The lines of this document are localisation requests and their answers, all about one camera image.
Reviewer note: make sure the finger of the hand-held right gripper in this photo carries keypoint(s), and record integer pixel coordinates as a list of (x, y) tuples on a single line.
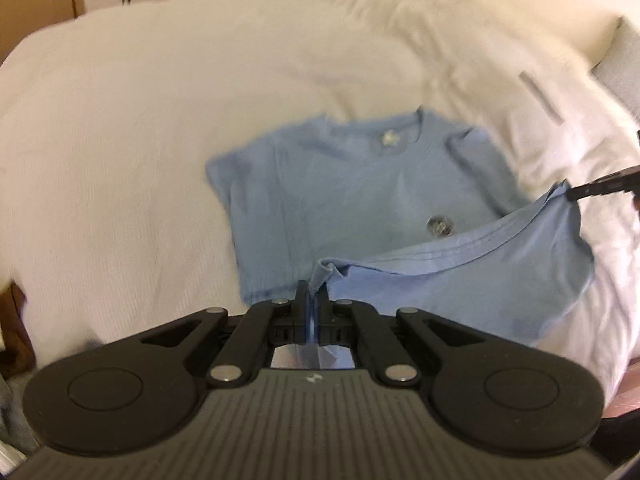
[(607, 182)]

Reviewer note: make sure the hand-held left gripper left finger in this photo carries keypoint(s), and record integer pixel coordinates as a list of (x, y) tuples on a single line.
[(302, 312)]

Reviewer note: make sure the grey cloth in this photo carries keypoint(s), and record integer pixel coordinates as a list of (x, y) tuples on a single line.
[(15, 415)]

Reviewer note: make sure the white bed duvet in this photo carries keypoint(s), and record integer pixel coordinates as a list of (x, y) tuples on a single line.
[(150, 135)]

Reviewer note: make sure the light blue t-shirt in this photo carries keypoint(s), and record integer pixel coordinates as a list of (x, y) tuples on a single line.
[(350, 195)]

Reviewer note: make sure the dark brown furniture piece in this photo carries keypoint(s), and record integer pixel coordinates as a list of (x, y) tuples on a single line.
[(15, 330)]

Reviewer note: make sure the grey pillow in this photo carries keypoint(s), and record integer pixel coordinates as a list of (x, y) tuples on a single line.
[(622, 72)]

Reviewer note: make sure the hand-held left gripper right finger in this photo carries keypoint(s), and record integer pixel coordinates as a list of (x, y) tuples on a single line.
[(322, 315)]

